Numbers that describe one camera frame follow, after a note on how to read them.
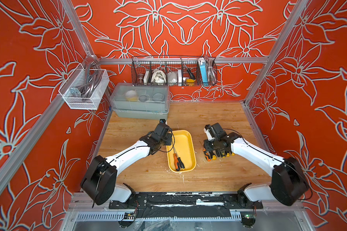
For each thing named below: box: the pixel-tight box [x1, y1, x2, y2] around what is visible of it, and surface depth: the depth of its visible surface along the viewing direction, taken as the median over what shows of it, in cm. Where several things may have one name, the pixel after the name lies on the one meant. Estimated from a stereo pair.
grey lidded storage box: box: [109, 82, 172, 120], surface depth 102 cm
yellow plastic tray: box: [165, 129, 197, 173], surface depth 87 cm
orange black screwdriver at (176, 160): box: [173, 147, 180, 172], surface depth 85 cm
